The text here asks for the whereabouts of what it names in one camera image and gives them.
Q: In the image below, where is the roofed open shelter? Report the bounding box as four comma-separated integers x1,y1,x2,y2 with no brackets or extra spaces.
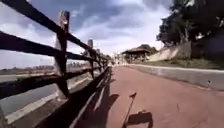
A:
120,45,152,64

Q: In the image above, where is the red paved path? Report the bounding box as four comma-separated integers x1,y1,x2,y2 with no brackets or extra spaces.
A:
70,64,224,128

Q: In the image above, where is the grass slope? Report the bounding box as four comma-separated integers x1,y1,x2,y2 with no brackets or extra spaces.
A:
142,57,224,71

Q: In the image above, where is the pale concrete ledge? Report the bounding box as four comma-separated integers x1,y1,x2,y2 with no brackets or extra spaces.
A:
0,68,111,128

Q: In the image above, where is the group of dark trees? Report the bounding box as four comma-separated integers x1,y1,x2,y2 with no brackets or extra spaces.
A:
155,0,224,51

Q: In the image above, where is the grey water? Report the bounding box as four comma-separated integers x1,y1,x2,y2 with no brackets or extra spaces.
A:
0,73,89,116

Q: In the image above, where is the dark wooden rail fence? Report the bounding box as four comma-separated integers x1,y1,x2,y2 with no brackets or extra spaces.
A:
0,0,113,128

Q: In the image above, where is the pale boundary wall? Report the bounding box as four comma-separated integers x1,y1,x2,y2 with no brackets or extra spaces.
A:
146,41,193,63

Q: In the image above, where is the low grey concrete wall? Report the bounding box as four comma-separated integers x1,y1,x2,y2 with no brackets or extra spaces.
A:
127,63,224,92

